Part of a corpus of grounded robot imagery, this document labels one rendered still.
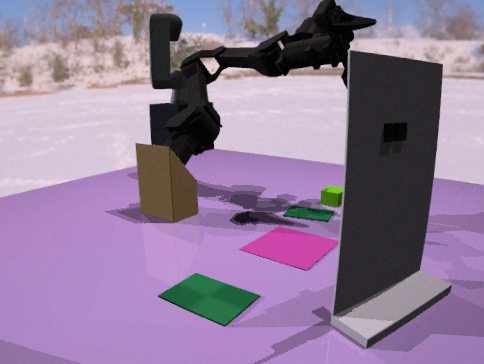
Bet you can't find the pink flat square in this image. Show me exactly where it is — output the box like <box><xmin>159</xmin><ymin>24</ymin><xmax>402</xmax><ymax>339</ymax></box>
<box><xmin>239</xmin><ymin>227</ymin><xmax>338</xmax><ymax>271</ymax></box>

